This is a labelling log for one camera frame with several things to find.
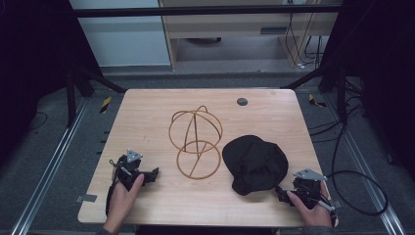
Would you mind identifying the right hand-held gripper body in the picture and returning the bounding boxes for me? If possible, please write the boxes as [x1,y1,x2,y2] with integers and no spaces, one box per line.
[291,167,339,211]

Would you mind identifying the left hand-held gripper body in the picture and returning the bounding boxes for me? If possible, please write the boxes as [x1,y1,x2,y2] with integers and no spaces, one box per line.
[112,149,152,192]

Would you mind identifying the black hat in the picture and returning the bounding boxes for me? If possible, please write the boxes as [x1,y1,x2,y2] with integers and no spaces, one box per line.
[221,134,290,197]

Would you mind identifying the brown wire hat stand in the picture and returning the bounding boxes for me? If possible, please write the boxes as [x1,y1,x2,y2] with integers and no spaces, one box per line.
[167,105,224,180]

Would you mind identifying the person's right hand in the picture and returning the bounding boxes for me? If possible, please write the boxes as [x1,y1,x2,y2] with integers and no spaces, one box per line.
[286,180,335,228]

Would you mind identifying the person's left hand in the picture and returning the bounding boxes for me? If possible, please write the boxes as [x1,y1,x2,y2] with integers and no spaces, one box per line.
[103,173,146,234]

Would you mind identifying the grey tape piece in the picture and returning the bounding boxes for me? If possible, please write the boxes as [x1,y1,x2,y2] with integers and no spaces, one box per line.
[74,193,99,204]

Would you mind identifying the yellow black tape strip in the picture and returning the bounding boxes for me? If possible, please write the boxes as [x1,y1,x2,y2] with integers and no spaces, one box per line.
[308,93,327,109]
[99,96,113,115]

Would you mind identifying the white cabinet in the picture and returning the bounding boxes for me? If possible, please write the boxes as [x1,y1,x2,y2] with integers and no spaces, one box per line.
[69,0,172,68]

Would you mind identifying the wooden desk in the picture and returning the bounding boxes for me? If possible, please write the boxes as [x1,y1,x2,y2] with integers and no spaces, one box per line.
[158,0,344,71]

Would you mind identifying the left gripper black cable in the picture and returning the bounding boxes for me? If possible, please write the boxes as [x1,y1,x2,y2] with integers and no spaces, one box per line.
[105,159,120,217]

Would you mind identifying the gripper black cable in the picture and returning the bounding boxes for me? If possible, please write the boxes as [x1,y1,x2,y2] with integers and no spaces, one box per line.
[105,159,120,217]
[326,123,390,217]

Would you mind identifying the aluminium floor rail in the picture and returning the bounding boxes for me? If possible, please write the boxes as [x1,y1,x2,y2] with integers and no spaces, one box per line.
[322,94,407,235]
[11,97,91,235]

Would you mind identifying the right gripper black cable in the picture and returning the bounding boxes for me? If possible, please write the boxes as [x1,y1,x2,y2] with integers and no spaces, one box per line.
[326,123,390,217]

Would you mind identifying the black floor cables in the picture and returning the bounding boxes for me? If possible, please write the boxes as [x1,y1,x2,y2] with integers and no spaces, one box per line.
[308,77,366,145]

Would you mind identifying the black metal frame stand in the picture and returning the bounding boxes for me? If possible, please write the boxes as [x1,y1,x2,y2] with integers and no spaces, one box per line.
[63,62,128,128]
[281,63,348,125]

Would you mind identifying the bundle of hanging black cables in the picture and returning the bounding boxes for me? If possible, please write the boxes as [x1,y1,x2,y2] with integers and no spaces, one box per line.
[284,12,325,71]

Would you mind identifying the black horizontal frame bar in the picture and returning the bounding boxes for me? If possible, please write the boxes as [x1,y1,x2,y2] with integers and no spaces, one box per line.
[67,3,344,19]

